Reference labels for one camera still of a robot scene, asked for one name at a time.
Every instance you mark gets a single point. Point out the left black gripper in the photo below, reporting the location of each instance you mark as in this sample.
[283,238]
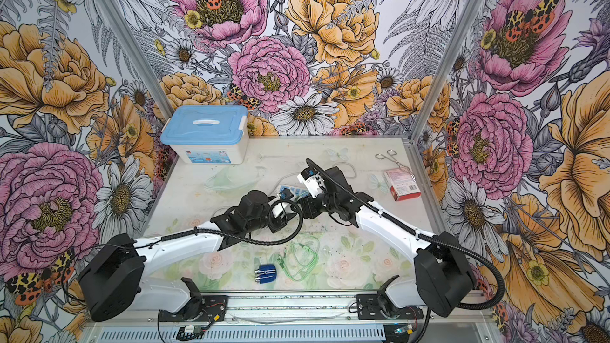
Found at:
[279,222]

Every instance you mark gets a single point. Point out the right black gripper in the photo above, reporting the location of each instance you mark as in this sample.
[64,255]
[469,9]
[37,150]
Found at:
[307,206]

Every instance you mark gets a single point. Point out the white usb charger adapter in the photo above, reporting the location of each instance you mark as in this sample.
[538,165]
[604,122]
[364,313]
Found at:
[281,209]

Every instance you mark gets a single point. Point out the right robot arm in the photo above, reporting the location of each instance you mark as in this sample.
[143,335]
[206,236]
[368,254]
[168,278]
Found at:
[443,277]

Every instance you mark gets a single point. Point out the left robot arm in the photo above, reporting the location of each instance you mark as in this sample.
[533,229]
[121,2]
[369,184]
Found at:
[120,276]

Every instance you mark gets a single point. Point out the red white medicine box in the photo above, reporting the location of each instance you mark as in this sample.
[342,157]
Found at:
[402,184]

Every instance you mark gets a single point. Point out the metal surgical scissors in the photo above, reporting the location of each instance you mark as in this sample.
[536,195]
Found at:
[390,155]

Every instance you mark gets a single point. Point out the blue lid storage box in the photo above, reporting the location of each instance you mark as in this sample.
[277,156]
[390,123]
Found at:
[208,135]

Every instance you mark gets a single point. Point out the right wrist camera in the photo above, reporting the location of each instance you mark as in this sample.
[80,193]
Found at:
[313,182]

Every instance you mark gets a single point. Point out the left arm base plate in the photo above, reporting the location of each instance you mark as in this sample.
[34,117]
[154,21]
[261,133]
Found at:
[207,308]

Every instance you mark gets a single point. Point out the aluminium front rail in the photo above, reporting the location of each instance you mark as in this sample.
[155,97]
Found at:
[293,317]

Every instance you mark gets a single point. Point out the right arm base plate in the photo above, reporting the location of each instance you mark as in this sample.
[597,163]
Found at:
[371,307]

